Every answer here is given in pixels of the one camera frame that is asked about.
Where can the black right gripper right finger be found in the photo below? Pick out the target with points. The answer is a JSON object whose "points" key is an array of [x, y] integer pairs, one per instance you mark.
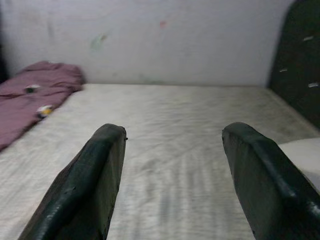
{"points": [[270, 187]]}

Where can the black tufted headboard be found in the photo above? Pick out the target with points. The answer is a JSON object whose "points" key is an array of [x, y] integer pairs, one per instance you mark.
{"points": [[297, 62]]}

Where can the black storage furniture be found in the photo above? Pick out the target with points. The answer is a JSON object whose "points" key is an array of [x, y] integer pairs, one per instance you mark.
{"points": [[2, 50]]}

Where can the white quilted mattress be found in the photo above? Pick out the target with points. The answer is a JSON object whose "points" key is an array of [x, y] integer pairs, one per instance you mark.
{"points": [[175, 125]]}

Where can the purple blanket with flower print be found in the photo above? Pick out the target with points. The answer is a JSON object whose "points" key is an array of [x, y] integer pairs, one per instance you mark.
{"points": [[30, 100]]}

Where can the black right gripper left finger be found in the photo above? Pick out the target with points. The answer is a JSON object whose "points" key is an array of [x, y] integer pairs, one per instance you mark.
{"points": [[85, 187]]}

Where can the white pillow with green leaf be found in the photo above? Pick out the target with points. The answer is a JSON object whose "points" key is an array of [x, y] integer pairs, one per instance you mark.
{"points": [[305, 157]]}

